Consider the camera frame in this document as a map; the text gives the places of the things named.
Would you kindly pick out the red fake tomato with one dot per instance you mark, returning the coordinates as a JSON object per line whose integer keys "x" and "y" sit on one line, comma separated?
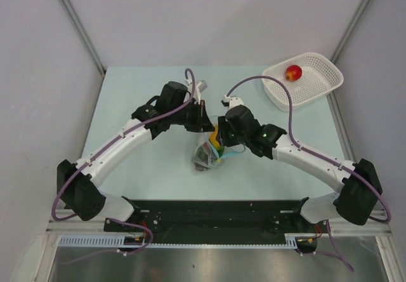
{"x": 293, "y": 73}

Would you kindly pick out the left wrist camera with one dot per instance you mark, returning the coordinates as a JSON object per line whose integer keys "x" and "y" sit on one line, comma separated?
{"x": 200, "y": 86}

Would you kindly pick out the aluminium frame post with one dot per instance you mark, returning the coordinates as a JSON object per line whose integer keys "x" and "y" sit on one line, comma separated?
{"x": 81, "y": 32}
{"x": 350, "y": 29}

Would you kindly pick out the white perforated plastic basket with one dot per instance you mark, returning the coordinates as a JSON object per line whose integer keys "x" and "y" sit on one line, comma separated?
{"x": 319, "y": 77}

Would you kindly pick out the clear zip top bag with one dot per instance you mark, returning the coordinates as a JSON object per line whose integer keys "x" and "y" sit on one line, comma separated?
{"x": 215, "y": 160}

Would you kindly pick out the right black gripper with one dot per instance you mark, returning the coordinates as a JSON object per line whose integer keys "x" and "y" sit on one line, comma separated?
{"x": 223, "y": 125}

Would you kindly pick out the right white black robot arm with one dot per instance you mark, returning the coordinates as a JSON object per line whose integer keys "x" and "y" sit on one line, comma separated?
{"x": 356, "y": 186}

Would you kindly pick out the right aluminium frame post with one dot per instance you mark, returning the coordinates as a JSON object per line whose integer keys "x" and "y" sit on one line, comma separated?
{"x": 350, "y": 29}

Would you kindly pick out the green fake vegetable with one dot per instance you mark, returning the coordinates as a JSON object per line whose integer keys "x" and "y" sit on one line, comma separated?
{"x": 220, "y": 151}

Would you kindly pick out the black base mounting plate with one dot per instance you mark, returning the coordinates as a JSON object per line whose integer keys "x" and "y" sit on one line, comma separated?
{"x": 218, "y": 222}

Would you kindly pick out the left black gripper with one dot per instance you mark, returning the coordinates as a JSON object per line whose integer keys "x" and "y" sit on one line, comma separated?
{"x": 202, "y": 123}

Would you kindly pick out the yellow fake fruit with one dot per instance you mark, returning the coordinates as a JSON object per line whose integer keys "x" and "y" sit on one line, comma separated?
{"x": 214, "y": 138}

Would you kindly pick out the left aluminium frame post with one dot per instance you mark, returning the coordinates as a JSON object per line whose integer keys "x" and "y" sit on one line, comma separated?
{"x": 81, "y": 32}

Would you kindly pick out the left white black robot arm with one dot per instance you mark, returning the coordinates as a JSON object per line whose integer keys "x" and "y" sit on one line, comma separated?
{"x": 78, "y": 183}

